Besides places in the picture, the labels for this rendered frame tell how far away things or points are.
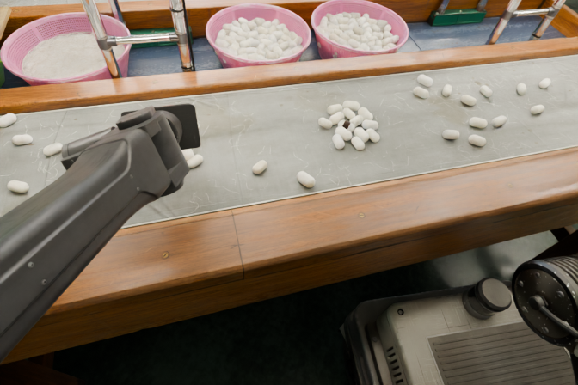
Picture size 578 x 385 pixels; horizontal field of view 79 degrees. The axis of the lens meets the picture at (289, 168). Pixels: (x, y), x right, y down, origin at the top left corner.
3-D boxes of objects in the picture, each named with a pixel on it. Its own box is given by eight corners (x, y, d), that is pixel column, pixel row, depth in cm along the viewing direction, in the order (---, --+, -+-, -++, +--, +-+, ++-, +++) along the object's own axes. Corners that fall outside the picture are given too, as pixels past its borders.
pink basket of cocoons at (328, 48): (413, 76, 98) (426, 47, 90) (323, 87, 92) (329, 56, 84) (375, 26, 113) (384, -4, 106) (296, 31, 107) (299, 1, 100)
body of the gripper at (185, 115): (122, 111, 51) (110, 113, 44) (194, 103, 53) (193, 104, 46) (132, 155, 52) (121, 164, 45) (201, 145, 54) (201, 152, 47)
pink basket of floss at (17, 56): (163, 71, 90) (156, 39, 83) (73, 131, 76) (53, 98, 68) (93, 34, 98) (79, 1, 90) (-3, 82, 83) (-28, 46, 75)
